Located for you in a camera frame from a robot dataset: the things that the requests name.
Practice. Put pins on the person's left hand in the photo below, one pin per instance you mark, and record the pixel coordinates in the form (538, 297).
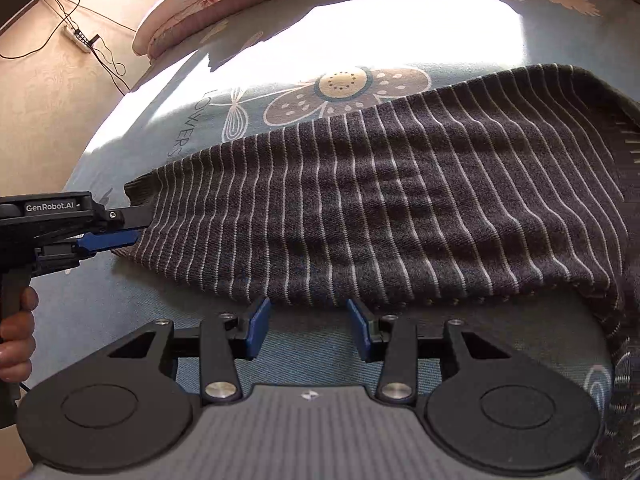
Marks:
(17, 335)

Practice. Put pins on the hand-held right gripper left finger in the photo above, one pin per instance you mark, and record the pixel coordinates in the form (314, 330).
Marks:
(257, 327)

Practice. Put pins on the grey striped knit sweater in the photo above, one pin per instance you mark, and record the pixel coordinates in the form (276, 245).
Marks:
(400, 185)

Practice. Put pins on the pink floral folded quilt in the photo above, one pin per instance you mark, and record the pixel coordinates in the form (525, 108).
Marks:
(200, 10)

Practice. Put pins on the bed with blue printed sheet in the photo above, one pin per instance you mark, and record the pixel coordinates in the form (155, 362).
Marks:
(100, 310)

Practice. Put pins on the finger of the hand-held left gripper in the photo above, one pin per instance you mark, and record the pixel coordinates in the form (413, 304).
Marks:
(107, 242)
(127, 217)

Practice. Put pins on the white power strip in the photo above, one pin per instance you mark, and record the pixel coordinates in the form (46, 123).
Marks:
(77, 39)

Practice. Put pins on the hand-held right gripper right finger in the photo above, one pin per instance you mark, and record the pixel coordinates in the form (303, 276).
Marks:
(357, 327)

